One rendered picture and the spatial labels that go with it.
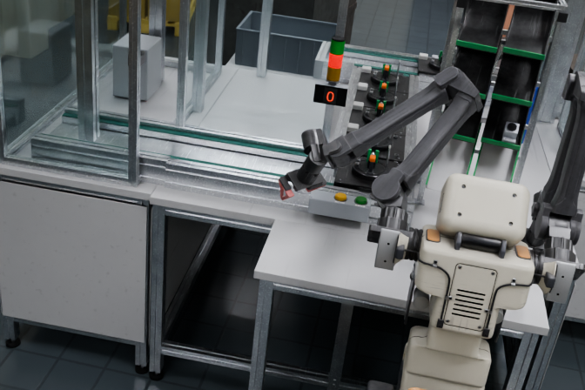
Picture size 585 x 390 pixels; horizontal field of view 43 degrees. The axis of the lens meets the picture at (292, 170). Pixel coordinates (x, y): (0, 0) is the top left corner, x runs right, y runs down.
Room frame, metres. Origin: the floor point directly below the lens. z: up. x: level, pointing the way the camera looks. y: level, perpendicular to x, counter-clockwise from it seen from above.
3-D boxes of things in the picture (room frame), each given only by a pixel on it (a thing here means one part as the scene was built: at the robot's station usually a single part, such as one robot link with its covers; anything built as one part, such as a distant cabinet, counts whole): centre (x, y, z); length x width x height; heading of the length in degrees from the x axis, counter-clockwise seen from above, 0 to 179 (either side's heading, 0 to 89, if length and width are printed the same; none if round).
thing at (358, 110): (2.95, -0.34, 1.01); 0.24 x 0.24 x 0.13; 84
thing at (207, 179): (2.33, 0.01, 0.91); 0.89 x 0.06 x 0.11; 84
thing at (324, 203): (2.25, -0.18, 0.93); 0.21 x 0.07 x 0.06; 84
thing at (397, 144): (2.71, -0.31, 1.01); 0.24 x 0.24 x 0.13; 84
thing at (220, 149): (2.51, 0.01, 0.91); 0.84 x 0.28 x 0.10; 84
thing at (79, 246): (3.02, 0.73, 0.43); 1.39 x 0.63 x 0.86; 174
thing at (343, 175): (2.45, -0.28, 0.96); 0.24 x 0.24 x 0.02; 84
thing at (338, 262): (2.20, -0.41, 0.84); 0.90 x 0.70 x 0.03; 83
